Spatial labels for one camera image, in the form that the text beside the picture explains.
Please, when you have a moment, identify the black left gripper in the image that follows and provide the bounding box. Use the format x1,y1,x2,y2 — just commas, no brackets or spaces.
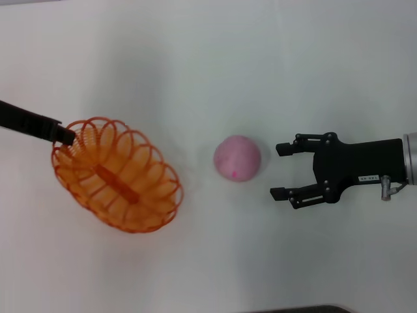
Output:
0,99,77,147

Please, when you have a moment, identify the pink peach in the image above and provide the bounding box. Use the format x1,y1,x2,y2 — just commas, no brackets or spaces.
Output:
213,134,262,183

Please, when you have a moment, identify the orange plastic woven basket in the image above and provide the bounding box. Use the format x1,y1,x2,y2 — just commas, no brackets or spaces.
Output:
51,116,184,234

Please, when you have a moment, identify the right arm cable with connector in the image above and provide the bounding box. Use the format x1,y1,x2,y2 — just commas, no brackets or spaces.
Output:
379,175,409,200

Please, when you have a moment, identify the dark robot torso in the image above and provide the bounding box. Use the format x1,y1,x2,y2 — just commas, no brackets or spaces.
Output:
257,305,352,313

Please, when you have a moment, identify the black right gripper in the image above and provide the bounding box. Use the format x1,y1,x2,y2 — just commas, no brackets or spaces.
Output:
269,132,405,210

